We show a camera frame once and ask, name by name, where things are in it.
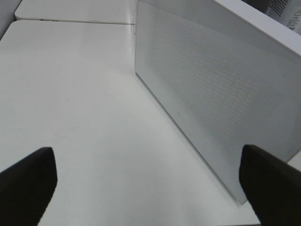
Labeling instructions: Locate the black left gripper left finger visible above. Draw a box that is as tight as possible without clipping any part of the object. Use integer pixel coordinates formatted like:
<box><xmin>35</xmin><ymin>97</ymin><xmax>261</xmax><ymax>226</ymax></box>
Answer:
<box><xmin>0</xmin><ymin>147</ymin><xmax>58</xmax><ymax>226</ymax></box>

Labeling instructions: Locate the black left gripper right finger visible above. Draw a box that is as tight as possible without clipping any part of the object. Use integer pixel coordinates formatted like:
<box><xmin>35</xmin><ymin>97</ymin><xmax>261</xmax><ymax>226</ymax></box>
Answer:
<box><xmin>239</xmin><ymin>145</ymin><xmax>301</xmax><ymax>226</ymax></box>

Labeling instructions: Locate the white microwave door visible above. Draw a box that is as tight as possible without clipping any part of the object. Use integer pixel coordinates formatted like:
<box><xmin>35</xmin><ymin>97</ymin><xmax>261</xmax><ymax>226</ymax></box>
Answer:
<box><xmin>134</xmin><ymin>0</ymin><xmax>301</xmax><ymax>205</ymax></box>

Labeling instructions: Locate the white microwave oven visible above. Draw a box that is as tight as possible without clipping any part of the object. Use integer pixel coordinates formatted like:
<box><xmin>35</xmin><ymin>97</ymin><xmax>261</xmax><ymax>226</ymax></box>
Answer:
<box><xmin>134</xmin><ymin>0</ymin><xmax>301</xmax><ymax>205</ymax></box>

